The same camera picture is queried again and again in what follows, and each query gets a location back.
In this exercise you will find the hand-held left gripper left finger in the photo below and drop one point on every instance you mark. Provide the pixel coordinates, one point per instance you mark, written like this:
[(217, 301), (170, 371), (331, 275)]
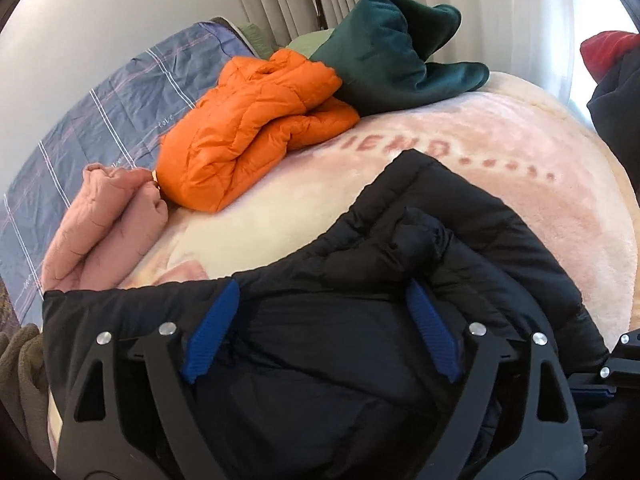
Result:
[(212, 330)]

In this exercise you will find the blue plaid quilt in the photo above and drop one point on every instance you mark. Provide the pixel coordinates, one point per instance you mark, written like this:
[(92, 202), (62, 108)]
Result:
[(100, 110)]

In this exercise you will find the red cloth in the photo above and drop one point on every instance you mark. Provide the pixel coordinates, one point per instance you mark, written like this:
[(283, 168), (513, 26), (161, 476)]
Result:
[(610, 47)]

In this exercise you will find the brown fleece garment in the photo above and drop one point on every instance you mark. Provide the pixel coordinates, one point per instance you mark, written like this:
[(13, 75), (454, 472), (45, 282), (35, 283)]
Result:
[(25, 375)]

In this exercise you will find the dark navy garment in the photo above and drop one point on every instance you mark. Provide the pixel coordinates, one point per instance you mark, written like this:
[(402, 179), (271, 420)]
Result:
[(617, 100)]

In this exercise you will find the black puffer jacket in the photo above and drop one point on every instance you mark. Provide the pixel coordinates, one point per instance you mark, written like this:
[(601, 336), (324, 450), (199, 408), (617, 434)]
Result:
[(350, 350)]

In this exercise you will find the dark green sweatshirt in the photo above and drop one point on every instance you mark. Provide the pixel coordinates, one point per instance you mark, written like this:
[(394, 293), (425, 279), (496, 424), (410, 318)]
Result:
[(385, 50)]

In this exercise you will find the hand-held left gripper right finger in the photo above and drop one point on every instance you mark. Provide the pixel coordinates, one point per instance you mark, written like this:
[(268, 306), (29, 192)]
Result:
[(432, 330)]

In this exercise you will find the grey pleated curtain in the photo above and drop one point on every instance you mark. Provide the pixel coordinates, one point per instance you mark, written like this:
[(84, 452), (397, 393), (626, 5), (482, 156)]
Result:
[(500, 10)]

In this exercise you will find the pink quilted jacket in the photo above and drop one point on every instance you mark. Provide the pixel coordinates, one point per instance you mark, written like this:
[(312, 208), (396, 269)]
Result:
[(100, 230)]

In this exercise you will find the light green pillow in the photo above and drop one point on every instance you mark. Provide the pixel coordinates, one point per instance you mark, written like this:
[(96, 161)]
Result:
[(305, 45)]

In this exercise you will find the orange puffer jacket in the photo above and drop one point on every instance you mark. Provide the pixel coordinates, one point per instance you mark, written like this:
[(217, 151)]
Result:
[(250, 125)]

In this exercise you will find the pink printed blanket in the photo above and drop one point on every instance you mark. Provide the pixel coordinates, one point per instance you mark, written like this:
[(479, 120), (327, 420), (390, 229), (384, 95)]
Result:
[(550, 220)]

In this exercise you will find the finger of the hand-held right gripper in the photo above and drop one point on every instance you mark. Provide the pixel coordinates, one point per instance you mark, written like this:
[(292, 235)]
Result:
[(620, 372)]

